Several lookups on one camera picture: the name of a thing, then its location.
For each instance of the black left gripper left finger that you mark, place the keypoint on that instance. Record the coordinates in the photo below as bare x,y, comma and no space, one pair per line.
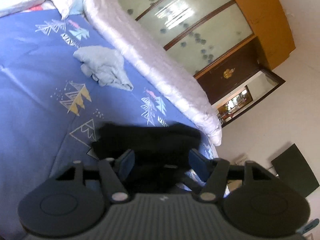
113,172

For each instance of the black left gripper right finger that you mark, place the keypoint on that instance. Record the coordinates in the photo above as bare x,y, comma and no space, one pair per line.
213,172

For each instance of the black pants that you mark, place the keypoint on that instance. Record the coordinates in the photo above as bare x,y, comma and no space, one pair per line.
161,154

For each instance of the black flat monitor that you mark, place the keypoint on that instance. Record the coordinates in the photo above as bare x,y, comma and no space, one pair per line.
293,169

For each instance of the dark wooden door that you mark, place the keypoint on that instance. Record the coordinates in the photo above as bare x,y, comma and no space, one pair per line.
239,82

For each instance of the light grey crumpled garment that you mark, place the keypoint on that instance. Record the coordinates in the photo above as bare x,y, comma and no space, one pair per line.
104,65

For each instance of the white satin quilt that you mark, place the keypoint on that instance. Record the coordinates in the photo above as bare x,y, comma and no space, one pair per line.
150,59

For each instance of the wooden wardrobe with glass doors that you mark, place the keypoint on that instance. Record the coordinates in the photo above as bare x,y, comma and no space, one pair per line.
197,33

